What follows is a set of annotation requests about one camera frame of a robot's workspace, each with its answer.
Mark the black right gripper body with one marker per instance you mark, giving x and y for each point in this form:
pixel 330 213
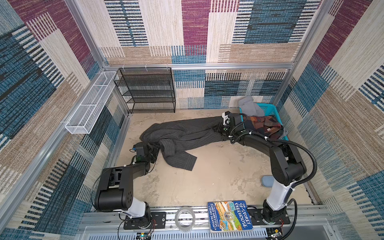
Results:
pixel 224 130

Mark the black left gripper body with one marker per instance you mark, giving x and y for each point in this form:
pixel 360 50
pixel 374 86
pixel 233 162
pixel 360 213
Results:
pixel 152 151

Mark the dark grey pinstripe shirt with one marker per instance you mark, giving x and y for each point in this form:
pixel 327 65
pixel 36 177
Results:
pixel 177 137

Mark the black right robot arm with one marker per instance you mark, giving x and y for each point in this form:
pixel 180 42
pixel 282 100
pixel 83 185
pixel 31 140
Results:
pixel 287 165

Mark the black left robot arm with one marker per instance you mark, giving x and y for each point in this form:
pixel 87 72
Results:
pixel 115 192

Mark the light grey shirt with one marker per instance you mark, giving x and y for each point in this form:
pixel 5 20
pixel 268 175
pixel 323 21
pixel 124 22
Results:
pixel 250 108

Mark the plaid red brown shirt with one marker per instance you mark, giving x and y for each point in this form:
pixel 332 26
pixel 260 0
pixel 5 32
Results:
pixel 268 126

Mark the teal plastic laundry basket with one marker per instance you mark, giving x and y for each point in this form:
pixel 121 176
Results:
pixel 270 110

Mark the blue oval case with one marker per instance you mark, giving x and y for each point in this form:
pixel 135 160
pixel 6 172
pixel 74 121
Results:
pixel 267 181

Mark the clear tape roll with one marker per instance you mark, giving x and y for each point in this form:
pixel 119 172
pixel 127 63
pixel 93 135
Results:
pixel 185 219

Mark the treehouse paperback book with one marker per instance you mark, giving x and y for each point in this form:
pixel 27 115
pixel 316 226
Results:
pixel 229 216

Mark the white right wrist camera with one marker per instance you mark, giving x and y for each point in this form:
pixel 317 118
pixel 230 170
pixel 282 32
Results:
pixel 226 119

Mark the black wire shelf rack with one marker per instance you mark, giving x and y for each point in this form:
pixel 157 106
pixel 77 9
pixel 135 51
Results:
pixel 147 90

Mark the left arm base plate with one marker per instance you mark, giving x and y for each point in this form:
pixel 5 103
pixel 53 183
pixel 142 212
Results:
pixel 157 219

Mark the white wire mesh tray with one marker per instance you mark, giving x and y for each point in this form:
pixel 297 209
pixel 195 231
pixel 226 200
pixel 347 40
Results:
pixel 87 113

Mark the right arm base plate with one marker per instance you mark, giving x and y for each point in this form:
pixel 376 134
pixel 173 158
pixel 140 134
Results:
pixel 265 216

